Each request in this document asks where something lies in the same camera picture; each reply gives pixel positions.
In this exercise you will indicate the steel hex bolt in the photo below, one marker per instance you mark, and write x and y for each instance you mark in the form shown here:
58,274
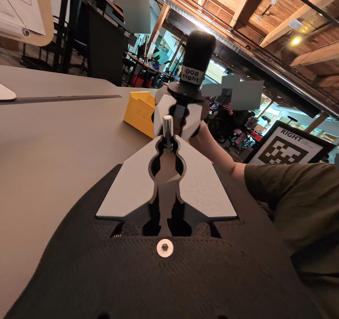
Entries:
168,128

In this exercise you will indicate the white ceiling sensor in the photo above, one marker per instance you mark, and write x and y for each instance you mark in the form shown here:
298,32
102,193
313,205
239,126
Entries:
296,24

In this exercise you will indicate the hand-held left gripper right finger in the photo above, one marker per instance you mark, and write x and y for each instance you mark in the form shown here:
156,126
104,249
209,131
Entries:
204,189

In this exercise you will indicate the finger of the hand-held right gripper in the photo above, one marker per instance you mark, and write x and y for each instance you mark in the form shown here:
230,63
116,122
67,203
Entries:
196,115
160,107

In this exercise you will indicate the round ceiling lamp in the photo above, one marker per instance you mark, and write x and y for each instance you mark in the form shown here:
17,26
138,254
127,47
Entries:
295,41

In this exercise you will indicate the instruction sheet on wooden board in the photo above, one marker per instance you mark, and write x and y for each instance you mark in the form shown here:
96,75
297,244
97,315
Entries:
47,6

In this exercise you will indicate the red storage bin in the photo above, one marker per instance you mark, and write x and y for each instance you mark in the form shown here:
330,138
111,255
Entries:
137,82

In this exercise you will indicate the black mesh panel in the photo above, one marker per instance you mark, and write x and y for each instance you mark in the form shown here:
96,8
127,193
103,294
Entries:
106,54

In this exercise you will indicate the yellow plastic bin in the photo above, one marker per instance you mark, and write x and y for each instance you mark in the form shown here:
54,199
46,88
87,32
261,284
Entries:
137,112

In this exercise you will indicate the white page ledge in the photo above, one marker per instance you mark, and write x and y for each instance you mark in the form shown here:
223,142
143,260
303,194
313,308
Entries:
10,31

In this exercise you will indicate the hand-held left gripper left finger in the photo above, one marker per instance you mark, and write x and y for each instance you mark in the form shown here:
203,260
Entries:
132,189

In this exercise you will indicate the black slanted pole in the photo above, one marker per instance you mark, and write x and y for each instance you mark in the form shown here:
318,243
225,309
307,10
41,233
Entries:
62,33

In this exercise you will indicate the person's olive shirt torso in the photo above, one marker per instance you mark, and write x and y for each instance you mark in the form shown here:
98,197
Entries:
304,205

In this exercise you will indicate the black framed marker sign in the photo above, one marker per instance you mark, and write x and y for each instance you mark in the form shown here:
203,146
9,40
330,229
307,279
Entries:
286,149

